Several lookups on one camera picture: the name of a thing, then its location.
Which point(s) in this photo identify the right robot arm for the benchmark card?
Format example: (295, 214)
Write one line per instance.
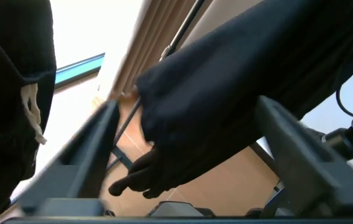
(341, 143)

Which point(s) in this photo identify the black clothes rack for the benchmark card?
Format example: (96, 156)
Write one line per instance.
(180, 32)

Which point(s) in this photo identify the black garment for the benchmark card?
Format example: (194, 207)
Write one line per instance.
(210, 93)

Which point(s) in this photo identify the window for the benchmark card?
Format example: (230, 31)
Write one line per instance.
(79, 67)

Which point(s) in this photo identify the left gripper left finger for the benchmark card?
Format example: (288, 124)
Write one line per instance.
(58, 186)

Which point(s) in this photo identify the brown curtain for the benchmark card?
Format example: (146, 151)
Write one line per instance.
(145, 46)

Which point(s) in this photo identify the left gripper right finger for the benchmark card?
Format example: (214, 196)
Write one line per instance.
(313, 186)

